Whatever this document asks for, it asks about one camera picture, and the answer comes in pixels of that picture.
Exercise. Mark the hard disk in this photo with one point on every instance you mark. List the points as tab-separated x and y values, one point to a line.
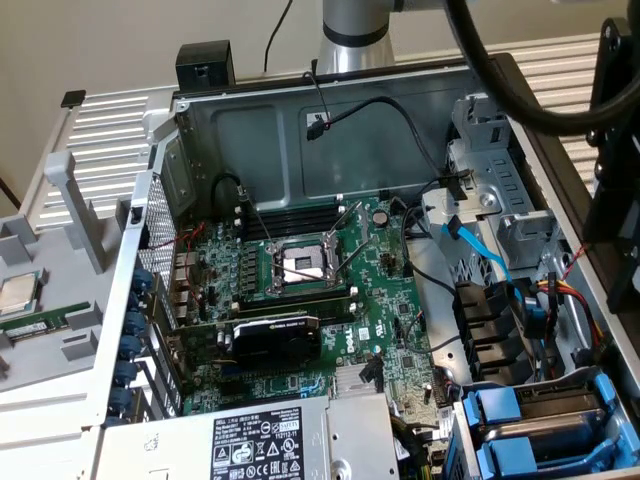
492	405

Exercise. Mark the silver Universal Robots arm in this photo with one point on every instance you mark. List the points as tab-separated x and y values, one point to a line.
355	50

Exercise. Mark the empty blue disk carrier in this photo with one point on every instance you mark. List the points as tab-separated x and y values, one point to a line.
510	455

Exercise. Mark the metal disk bay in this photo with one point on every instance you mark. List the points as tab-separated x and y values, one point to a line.
462	450

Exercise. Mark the metal optical drive cage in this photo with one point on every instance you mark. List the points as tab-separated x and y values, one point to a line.
495	170

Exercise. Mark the silver coin cell battery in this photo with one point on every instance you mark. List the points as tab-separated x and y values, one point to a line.
381	217

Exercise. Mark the green Dell motherboard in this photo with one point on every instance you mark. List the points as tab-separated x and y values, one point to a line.
380	280

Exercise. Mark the open grey PC case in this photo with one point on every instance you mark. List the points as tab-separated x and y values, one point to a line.
350	150

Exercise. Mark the metal socket cover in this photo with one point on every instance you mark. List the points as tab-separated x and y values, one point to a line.
363	220

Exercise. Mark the silver finned heat sink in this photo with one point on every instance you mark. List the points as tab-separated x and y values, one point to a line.
347	382

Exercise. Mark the thin metal locking lever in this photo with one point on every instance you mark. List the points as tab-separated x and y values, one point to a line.
302	272
260	222

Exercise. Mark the CPU socket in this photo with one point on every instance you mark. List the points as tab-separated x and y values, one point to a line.
300	262

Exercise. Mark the black RAM slot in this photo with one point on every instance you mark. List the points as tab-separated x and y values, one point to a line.
295	212
295	227

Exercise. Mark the grey power supply unit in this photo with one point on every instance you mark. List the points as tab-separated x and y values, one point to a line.
350	430

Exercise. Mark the black graphics card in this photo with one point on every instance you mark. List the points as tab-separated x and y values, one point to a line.
280	345

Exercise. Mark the dark blue card clip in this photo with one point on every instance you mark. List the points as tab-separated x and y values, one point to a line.
120	400
134	300
135	322
126	372
130	346
143	279

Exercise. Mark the grey plastic parts rack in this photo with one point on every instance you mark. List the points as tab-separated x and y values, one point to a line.
60	280

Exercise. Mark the green RAM stick white label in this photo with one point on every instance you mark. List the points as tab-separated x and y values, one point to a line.
45	320

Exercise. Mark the silver CPU chip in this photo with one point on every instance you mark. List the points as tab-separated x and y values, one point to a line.
17	295

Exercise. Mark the black box bracket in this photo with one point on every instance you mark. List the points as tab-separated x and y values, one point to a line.
205	65

